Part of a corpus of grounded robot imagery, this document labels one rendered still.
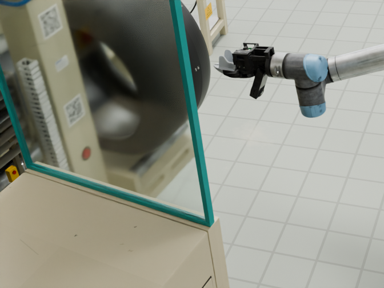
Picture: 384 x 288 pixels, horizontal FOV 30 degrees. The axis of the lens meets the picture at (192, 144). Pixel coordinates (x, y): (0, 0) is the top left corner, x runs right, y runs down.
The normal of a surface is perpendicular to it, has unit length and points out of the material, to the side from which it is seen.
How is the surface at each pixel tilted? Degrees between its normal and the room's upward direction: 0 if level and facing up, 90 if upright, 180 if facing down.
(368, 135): 0
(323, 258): 0
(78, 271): 0
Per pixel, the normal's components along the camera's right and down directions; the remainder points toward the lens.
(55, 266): -0.13, -0.81
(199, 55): 0.81, 0.08
